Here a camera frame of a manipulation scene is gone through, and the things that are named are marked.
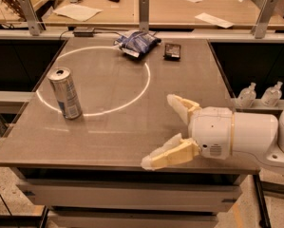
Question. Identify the sanitizer bottle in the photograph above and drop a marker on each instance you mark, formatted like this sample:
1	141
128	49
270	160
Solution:
247	96
272	95

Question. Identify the right metal bracket post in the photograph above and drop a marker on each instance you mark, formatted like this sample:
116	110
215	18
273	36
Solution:
263	19

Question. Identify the white paper sheet left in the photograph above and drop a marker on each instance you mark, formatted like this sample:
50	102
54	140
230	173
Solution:
77	12

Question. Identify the left metal bracket post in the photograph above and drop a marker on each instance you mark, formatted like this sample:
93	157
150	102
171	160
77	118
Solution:
34	25

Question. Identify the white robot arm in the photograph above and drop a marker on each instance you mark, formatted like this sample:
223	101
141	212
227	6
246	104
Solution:
258	138

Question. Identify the middle metal bracket post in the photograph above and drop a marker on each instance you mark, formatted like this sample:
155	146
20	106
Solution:
144	15

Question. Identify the right sanitizer bottle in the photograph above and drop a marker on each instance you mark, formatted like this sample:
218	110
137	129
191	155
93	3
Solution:
272	95

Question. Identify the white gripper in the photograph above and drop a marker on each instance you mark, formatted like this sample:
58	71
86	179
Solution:
212	131

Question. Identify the silver blue redbull can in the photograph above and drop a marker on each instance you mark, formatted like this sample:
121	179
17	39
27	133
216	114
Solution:
65	92

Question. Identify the white drawer cabinet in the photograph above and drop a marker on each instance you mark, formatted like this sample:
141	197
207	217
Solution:
131	199

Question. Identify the black power adapter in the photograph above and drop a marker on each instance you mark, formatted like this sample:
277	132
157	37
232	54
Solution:
83	32

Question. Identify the blue chip bag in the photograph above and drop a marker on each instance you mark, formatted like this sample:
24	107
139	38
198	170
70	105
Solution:
136	43

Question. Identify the metal bracket post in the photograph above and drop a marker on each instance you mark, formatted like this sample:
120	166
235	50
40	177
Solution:
263	19
34	25
144	15

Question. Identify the left sanitizer bottle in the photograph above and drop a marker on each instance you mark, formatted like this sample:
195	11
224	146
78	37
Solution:
247	96

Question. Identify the white paper strip right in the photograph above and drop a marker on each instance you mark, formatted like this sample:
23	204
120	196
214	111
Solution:
205	17

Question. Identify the small black snack packet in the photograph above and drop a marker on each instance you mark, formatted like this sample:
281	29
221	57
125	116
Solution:
172	52

